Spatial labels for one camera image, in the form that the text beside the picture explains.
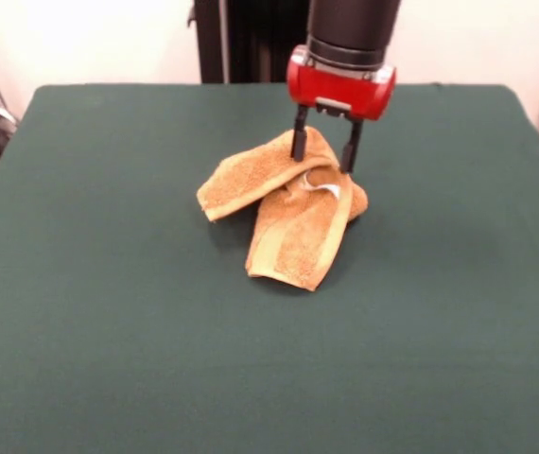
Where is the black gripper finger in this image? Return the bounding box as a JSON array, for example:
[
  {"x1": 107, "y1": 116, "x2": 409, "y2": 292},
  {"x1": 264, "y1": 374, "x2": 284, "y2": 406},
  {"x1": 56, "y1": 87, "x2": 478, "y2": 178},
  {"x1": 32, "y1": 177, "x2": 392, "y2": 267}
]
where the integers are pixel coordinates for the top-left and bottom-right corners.
[
  {"x1": 290, "y1": 104, "x2": 309, "y2": 162},
  {"x1": 339, "y1": 117, "x2": 364, "y2": 175}
]

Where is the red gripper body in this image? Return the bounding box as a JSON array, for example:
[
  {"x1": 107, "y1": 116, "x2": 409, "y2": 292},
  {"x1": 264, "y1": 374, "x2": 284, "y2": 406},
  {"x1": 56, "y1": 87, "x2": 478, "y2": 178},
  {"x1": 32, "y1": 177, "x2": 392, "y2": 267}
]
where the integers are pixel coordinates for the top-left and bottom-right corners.
[{"x1": 286, "y1": 45, "x2": 398, "y2": 123}]

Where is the orange terry towel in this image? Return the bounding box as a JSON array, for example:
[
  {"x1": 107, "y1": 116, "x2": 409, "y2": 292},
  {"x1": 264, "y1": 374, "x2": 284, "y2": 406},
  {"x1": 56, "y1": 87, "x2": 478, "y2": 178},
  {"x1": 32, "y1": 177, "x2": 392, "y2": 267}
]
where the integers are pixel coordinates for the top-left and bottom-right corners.
[{"x1": 196, "y1": 126, "x2": 370, "y2": 292}]

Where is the dark green table cloth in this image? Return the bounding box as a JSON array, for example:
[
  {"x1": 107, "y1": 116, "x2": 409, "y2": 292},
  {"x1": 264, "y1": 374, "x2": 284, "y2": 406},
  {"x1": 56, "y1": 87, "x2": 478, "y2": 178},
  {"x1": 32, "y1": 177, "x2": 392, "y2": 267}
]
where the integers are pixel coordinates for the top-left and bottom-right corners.
[{"x1": 0, "y1": 82, "x2": 539, "y2": 454}]

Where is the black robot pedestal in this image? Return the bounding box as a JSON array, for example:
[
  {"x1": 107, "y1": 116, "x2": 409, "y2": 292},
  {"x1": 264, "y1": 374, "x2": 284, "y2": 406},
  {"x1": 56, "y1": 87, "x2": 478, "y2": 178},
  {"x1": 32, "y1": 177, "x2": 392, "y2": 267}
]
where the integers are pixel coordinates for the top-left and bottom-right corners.
[{"x1": 186, "y1": 0, "x2": 311, "y2": 85}]

